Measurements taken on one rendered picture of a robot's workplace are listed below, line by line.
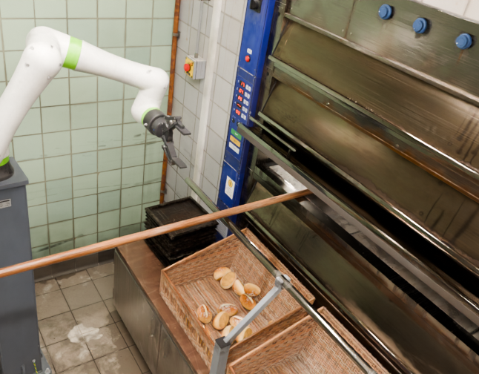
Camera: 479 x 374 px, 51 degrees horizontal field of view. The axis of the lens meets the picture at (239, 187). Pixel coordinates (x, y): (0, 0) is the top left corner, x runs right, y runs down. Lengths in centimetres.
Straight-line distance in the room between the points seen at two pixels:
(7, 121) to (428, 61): 139
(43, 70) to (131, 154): 148
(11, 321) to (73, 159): 97
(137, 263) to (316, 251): 97
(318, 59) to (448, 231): 81
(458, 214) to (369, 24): 71
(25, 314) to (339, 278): 147
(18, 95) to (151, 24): 124
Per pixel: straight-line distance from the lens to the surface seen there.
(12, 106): 186
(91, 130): 300
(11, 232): 230
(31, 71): 180
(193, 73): 270
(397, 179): 181
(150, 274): 262
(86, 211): 327
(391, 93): 179
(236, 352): 217
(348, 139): 195
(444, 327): 187
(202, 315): 237
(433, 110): 170
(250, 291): 244
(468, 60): 163
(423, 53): 172
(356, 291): 210
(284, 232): 233
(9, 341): 272
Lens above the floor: 234
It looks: 31 degrees down
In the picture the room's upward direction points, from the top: 10 degrees clockwise
